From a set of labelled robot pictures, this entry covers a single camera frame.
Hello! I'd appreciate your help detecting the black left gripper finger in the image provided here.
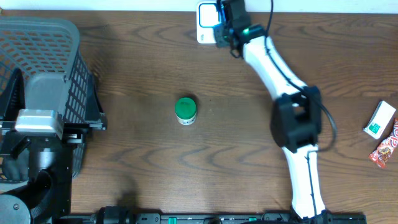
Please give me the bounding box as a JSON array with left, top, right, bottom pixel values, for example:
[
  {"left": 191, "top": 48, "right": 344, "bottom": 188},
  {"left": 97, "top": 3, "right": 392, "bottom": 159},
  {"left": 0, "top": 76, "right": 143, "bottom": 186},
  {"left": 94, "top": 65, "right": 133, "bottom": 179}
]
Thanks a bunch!
[
  {"left": 85, "top": 74, "right": 108, "bottom": 130},
  {"left": 1, "top": 68, "right": 25, "bottom": 121}
]

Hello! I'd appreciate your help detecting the green lid white jar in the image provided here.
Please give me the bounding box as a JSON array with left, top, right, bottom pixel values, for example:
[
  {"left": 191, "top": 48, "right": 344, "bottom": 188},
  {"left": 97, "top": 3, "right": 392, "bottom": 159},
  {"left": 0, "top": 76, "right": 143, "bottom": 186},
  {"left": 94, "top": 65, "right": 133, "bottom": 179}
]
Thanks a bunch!
[{"left": 175, "top": 97, "right": 197, "bottom": 126}]

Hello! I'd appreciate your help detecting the white green box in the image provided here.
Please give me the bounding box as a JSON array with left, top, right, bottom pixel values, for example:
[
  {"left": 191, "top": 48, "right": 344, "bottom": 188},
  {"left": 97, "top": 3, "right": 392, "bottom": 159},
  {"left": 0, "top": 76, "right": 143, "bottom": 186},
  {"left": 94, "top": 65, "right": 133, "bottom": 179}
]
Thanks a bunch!
[{"left": 363, "top": 101, "right": 396, "bottom": 139}]

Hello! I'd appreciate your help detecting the red chocolate bar wrapper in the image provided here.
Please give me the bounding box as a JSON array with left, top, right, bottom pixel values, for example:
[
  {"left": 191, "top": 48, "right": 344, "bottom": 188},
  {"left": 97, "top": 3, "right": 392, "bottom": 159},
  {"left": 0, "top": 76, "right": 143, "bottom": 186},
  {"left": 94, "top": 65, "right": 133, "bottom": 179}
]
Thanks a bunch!
[{"left": 369, "top": 118, "right": 397, "bottom": 169}]

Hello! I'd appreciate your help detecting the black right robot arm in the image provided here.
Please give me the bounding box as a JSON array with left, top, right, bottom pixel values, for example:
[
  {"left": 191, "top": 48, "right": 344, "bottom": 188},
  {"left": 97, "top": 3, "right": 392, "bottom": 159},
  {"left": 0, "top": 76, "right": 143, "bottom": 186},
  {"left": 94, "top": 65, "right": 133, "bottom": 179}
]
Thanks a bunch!
[{"left": 213, "top": 0, "right": 337, "bottom": 223}]

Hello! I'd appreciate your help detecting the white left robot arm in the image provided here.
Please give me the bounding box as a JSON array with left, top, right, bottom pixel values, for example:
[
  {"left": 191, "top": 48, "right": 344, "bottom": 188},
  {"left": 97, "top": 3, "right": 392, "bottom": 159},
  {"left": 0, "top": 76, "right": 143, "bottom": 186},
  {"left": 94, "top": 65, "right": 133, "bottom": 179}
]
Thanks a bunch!
[{"left": 1, "top": 69, "right": 107, "bottom": 223}]

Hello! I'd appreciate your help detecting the white barcode scanner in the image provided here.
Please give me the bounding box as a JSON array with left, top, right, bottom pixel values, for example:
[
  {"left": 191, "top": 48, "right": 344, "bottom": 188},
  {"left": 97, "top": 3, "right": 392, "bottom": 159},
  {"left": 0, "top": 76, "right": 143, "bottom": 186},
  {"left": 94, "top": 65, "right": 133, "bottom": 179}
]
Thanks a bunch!
[{"left": 196, "top": 1, "right": 221, "bottom": 44}]

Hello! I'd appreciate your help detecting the dark grey plastic basket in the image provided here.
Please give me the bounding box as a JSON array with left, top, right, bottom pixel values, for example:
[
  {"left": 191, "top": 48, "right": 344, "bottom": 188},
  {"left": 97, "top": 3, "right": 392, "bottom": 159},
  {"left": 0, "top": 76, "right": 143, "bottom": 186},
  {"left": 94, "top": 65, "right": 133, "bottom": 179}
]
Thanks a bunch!
[{"left": 1, "top": 17, "right": 92, "bottom": 192}]

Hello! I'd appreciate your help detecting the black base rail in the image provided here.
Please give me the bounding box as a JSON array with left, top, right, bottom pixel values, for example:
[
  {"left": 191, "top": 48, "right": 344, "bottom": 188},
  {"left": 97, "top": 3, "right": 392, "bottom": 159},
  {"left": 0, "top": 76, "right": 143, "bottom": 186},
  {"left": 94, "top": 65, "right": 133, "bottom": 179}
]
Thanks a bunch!
[{"left": 54, "top": 206, "right": 367, "bottom": 224}]

